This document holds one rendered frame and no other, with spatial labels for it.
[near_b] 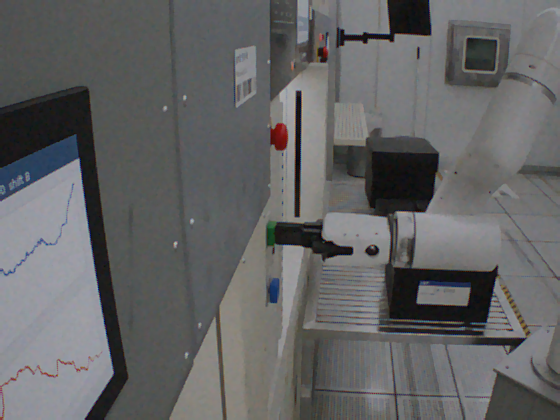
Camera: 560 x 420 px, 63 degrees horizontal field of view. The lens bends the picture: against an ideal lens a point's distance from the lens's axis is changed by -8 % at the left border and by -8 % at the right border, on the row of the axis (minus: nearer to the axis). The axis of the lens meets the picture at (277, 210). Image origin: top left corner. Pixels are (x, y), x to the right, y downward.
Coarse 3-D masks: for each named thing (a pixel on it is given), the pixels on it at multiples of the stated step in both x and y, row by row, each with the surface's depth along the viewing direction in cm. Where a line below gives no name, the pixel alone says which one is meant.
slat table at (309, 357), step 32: (352, 192) 232; (320, 256) 168; (320, 288) 149; (352, 288) 148; (384, 288) 148; (320, 320) 132; (352, 320) 132; (384, 320) 132; (416, 320) 132; (512, 320) 129; (448, 352) 201
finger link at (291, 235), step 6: (276, 228) 75; (282, 228) 75; (288, 228) 75; (294, 228) 75; (300, 228) 75; (276, 234) 75; (282, 234) 75; (288, 234) 74; (294, 234) 74; (300, 234) 74; (276, 240) 76; (282, 240) 75; (288, 240) 75; (294, 240) 75; (300, 240) 74; (306, 240) 73; (312, 240) 72; (318, 240) 72
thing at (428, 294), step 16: (400, 272) 127; (416, 272) 126; (432, 272) 125; (448, 272) 125; (464, 272) 124; (480, 272) 123; (496, 272) 123; (400, 288) 128; (416, 288) 128; (432, 288) 127; (448, 288) 126; (464, 288) 126; (480, 288) 125; (400, 304) 130; (416, 304) 129; (432, 304) 129; (448, 304) 128; (464, 304) 127; (480, 304) 127; (432, 320) 130; (448, 320) 130; (464, 320) 129; (480, 320) 128
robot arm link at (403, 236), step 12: (396, 216) 73; (408, 216) 72; (396, 228) 71; (408, 228) 70; (396, 240) 71; (408, 240) 70; (396, 252) 71; (408, 252) 70; (396, 264) 72; (408, 264) 71
